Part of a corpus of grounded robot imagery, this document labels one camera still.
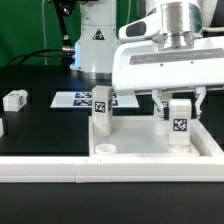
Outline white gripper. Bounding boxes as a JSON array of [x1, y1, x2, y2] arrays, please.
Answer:
[[111, 14, 224, 121]]

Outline white square tabletop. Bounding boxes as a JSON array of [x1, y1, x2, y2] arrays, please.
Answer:
[[89, 116, 224, 157]]

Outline white L-shaped obstacle fence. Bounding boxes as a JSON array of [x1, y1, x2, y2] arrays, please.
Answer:
[[0, 155, 224, 183]]

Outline white sheet with AprilTags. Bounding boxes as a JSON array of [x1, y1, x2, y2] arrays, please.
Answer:
[[51, 91, 139, 108]]

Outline white part at left edge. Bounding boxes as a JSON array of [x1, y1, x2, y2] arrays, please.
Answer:
[[0, 118, 4, 138]]

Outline black cables on table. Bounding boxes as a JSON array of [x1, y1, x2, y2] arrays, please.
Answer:
[[6, 48, 75, 66]]

